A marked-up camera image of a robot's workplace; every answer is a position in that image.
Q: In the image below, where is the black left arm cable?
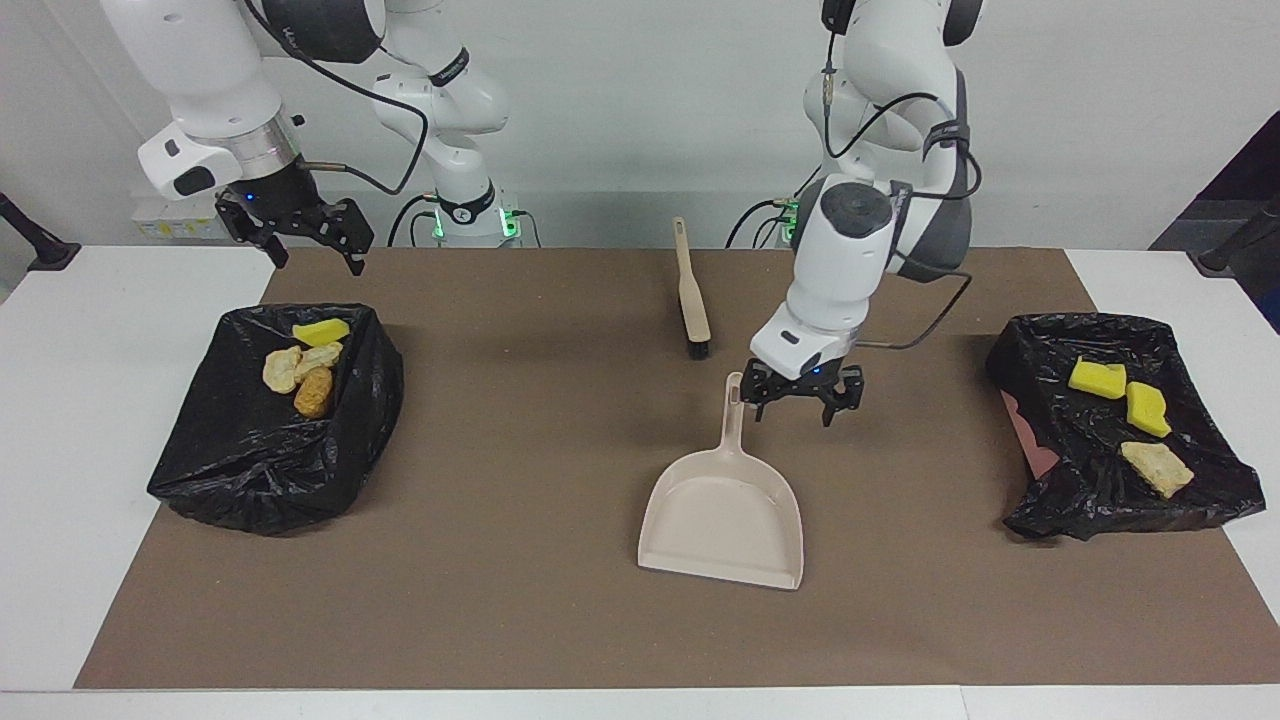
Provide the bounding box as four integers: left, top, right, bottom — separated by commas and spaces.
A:
822, 0, 983, 352

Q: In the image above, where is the curled yellow green sponge piece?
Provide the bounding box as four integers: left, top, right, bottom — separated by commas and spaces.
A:
1067, 356, 1129, 402

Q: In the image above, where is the pale yellow toy pastry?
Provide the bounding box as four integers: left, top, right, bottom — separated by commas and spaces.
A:
293, 341, 345, 383

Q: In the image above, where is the orange striped toy croissant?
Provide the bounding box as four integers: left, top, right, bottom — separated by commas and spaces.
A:
262, 345, 304, 395
1119, 440, 1197, 500

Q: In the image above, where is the brown cracked toy bread roll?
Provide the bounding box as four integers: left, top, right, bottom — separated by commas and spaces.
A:
293, 366, 336, 420

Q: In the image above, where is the black base power cable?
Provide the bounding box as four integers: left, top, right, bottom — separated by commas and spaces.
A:
725, 165, 816, 249
388, 195, 441, 248

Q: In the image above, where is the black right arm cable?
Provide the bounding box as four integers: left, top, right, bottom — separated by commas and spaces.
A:
243, 0, 432, 197

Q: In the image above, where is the white power strip box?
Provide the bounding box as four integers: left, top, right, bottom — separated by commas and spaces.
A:
130, 192, 241, 241

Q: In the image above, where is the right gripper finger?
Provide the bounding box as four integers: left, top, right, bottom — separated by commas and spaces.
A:
320, 197, 377, 278
242, 224, 292, 270

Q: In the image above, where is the black trash bag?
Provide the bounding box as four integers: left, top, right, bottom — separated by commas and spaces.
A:
985, 312, 1267, 542
147, 304, 405, 536

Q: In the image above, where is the beige plastic dustpan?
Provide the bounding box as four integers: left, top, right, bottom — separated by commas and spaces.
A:
637, 372, 805, 591

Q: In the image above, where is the beige brush with black bristles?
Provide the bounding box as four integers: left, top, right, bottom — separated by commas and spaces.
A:
671, 217, 714, 360

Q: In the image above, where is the plain yellow sponge piece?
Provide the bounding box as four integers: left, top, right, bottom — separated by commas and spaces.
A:
1126, 380, 1173, 440

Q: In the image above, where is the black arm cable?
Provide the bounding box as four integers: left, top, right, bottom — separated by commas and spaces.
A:
822, 0, 983, 352
243, 0, 432, 197

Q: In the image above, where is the black stand foot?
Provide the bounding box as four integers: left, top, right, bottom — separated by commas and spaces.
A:
0, 192, 81, 272
1197, 195, 1280, 276

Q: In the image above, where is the pink bin box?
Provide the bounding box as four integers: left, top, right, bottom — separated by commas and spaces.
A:
1000, 390, 1061, 479

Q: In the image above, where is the brown table mat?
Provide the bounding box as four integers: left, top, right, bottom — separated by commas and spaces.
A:
75, 247, 1280, 689

